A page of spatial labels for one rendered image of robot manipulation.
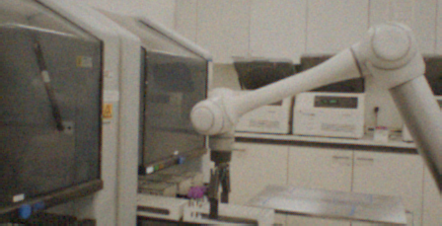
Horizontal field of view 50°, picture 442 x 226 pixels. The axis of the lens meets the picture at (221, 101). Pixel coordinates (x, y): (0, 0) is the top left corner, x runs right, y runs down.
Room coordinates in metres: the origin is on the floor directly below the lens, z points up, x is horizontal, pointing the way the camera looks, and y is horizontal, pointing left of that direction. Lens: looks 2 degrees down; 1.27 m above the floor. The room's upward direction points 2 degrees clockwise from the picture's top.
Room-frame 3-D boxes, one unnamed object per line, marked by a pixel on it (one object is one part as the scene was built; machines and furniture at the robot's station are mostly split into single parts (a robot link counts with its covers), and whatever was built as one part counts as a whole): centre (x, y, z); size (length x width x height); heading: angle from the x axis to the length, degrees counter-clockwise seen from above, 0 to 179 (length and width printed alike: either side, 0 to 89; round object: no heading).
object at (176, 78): (1.99, 0.40, 1.28); 0.61 x 0.51 x 0.63; 161
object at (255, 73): (4.23, -0.39, 1.22); 0.62 x 0.56 x 0.64; 159
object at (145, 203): (1.70, 0.26, 0.83); 0.30 x 0.10 x 0.06; 71
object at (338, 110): (4.04, -0.94, 1.24); 0.62 x 0.56 x 0.69; 161
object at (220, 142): (1.61, 0.00, 1.09); 0.09 x 0.09 x 0.06
